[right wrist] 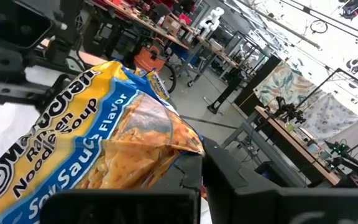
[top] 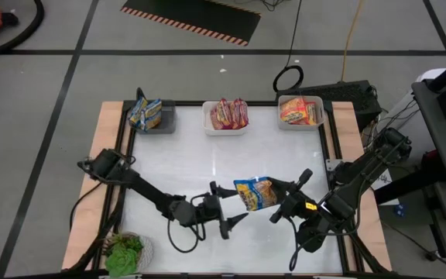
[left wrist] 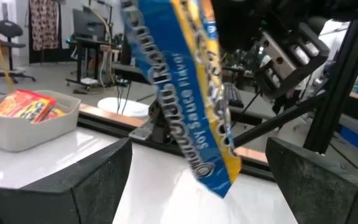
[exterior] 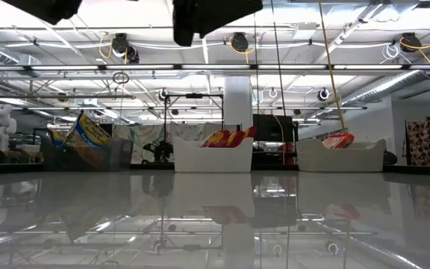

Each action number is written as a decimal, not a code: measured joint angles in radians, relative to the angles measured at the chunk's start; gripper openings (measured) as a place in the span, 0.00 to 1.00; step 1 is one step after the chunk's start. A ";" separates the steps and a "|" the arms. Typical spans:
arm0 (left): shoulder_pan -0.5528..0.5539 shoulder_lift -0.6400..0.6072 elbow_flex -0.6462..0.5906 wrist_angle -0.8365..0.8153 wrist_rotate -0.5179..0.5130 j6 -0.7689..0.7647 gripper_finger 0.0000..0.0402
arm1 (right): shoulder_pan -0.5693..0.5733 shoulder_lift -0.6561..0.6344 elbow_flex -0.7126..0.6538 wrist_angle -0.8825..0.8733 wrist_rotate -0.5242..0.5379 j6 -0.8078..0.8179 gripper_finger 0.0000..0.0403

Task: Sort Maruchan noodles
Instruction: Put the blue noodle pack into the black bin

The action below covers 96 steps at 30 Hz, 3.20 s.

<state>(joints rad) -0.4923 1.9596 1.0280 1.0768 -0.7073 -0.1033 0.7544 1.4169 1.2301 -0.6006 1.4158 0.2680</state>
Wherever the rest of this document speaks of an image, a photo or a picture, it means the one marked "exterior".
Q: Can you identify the red roast beef ramen packet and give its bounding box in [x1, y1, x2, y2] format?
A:
[199, 130, 226, 149]
[237, 126, 258, 147]
[220, 129, 246, 149]

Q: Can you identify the orange chicken ramen packet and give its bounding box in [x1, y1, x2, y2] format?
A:
[321, 132, 356, 150]

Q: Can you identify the long ceiling light bar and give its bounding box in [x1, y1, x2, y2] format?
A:
[0, 64, 430, 72]

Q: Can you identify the black monitor screen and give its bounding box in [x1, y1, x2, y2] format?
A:
[252, 114, 295, 143]

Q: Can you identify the white plastic bin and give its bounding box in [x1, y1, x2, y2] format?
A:
[172, 136, 255, 173]

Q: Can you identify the left clear bin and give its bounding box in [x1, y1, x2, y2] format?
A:
[41, 136, 134, 172]

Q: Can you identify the pale grey plastic bin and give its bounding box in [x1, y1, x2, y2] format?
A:
[296, 137, 387, 173]

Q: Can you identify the black round object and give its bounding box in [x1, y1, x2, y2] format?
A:
[383, 151, 399, 166]

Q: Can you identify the black ceiling cable reel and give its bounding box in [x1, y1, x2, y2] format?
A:
[110, 32, 141, 64]
[229, 31, 250, 53]
[399, 31, 423, 53]

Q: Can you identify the black aluminium rig frame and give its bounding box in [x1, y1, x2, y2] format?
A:
[163, 93, 225, 145]

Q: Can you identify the black hanging cable coil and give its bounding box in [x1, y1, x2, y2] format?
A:
[111, 71, 131, 85]

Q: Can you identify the yellow power cable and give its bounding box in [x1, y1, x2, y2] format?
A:
[317, 0, 349, 143]

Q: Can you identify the patterned wall picture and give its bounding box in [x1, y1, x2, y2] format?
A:
[403, 119, 430, 167]

